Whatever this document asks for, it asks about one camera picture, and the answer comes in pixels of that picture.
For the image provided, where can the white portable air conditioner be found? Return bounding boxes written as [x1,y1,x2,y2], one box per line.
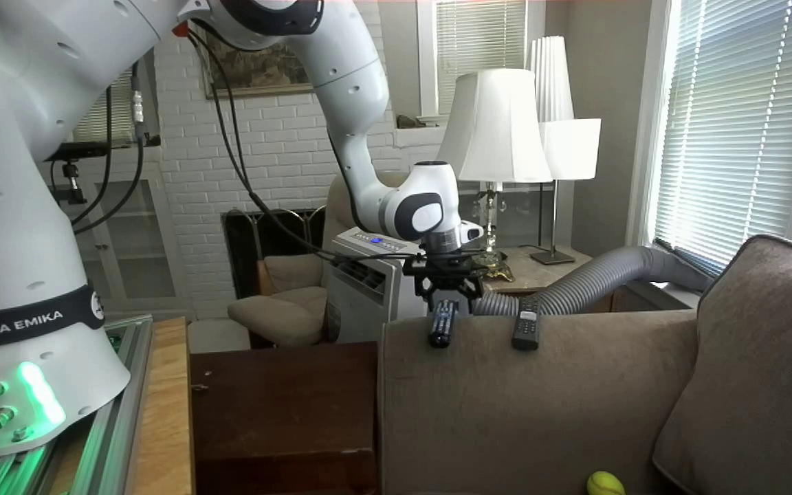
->
[323,226,426,346]

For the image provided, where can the dark brown wooden table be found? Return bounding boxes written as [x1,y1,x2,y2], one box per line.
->
[187,337,381,495]

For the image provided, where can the beige armchair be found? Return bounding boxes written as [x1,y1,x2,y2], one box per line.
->
[224,174,407,351]

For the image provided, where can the framed wall painting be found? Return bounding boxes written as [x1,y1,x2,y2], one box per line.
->
[198,21,318,101]

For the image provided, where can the white glass door cabinet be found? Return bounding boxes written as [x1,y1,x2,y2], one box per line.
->
[83,51,187,318]

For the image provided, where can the white window blinds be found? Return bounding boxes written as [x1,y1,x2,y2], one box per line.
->
[653,0,792,273]

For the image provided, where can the grey flexible exhaust hose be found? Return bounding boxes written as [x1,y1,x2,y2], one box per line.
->
[469,241,719,318]

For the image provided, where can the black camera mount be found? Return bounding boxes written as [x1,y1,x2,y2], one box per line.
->
[47,135,162,205]

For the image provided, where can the tall white lamp shade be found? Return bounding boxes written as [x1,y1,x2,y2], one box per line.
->
[528,32,575,124]

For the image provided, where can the black pole lamp, white shade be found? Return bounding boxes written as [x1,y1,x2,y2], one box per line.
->
[528,116,601,270]

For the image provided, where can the aluminium profile frame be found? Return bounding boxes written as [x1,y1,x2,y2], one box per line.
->
[0,313,155,495]

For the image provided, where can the yellow-green tennis ball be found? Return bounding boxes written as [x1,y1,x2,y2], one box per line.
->
[583,467,627,495]

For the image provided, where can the beige sofa back cushion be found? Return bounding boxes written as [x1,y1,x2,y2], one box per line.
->
[649,232,792,495]

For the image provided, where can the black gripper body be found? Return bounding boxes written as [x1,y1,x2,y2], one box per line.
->
[407,241,485,288]

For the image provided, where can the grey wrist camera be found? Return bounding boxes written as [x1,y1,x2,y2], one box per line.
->
[454,216,488,248]

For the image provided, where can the black fireplace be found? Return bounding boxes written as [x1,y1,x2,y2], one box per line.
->
[219,205,327,299]

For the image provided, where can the light wooden robot platform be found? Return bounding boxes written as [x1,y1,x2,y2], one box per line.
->
[122,313,198,495]

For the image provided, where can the black hanging cable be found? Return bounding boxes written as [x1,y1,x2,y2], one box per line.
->
[69,57,147,236]

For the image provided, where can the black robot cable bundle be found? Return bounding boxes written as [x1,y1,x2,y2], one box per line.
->
[179,21,418,270]

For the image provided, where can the beige fabric sofa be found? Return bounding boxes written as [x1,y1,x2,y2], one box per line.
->
[374,232,792,495]

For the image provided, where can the crystal lamp with white shade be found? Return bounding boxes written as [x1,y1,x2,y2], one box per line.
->
[437,65,554,285]

